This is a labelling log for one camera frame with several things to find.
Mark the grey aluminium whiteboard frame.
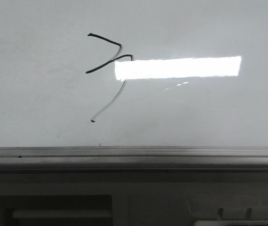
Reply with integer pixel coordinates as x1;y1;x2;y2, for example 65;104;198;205
0;146;268;172

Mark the white whiteboard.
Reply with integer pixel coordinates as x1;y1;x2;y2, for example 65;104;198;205
0;0;268;146

